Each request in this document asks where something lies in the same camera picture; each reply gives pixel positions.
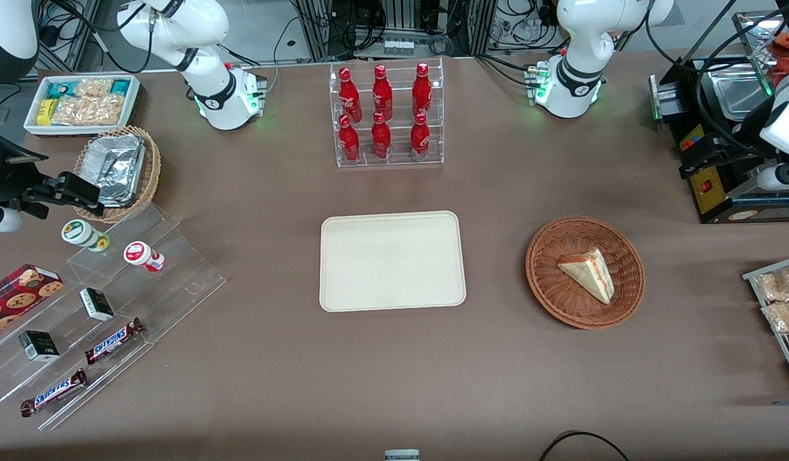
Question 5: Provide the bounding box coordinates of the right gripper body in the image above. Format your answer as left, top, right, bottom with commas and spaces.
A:
0, 125, 31, 207

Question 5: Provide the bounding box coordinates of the triangle sandwich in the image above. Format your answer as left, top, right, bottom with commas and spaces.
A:
556, 248, 616, 305

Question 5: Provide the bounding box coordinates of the light wicker basket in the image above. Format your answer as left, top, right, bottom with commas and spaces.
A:
73, 125, 162, 224

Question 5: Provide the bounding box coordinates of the brown round wicker basket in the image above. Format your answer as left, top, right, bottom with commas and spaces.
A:
525, 216, 646, 331

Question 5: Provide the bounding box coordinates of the cream rectangular tray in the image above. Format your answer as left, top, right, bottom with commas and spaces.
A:
319, 210, 467, 314

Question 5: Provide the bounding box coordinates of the black sealing machine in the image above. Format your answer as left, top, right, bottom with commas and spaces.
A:
649, 54, 789, 225

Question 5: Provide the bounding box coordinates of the green lid yogurt bottle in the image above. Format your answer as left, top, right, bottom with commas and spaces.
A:
61, 219, 111, 253

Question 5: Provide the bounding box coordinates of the aluminium foil container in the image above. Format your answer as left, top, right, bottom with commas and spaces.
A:
83, 134, 147, 209

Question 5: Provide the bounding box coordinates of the stainless steel pan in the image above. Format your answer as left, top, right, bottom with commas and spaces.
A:
704, 63, 772, 123

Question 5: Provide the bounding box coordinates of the red snack package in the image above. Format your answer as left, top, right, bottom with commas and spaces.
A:
768, 31, 789, 88

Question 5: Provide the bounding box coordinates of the large clear cracker bag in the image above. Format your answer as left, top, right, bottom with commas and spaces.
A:
51, 94, 126, 126

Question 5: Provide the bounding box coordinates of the red lid yogurt bottle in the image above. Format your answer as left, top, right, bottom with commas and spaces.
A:
123, 241, 166, 273

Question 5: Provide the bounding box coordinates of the white rectangular snack bin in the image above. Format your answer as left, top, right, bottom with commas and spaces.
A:
23, 74, 142, 138

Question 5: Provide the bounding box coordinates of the small clear cracker bag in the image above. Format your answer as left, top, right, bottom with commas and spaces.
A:
74, 77, 115, 99

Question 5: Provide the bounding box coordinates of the small black box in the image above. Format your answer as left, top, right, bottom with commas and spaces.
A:
18, 330, 61, 363
79, 287, 116, 323

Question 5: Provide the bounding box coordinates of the red plaid cookie box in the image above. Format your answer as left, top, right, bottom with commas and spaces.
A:
0, 263, 66, 341

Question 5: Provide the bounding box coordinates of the clear acrylic stepped display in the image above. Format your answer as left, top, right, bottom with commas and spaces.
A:
0, 203, 228, 432

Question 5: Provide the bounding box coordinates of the Snickers chocolate bar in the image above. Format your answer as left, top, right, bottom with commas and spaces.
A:
19, 369, 88, 418
84, 318, 146, 366

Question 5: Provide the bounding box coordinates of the red cola bottle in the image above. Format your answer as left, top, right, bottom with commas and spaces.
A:
410, 111, 431, 161
372, 64, 394, 122
371, 111, 392, 160
338, 67, 363, 124
338, 114, 362, 163
411, 62, 433, 118

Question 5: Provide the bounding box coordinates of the clear acrylic bottle rack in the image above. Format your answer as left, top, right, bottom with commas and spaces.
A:
328, 57, 445, 169

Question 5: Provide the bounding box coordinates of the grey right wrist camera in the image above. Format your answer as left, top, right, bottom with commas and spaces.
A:
0, 204, 24, 235

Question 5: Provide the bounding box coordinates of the grey wire rack tray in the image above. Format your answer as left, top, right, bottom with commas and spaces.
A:
742, 254, 789, 392

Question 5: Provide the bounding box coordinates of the black looped cable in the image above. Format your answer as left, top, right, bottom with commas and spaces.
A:
538, 430, 632, 461

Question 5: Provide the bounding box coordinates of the aluminium frame rack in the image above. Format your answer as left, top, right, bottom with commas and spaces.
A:
291, 0, 498, 62

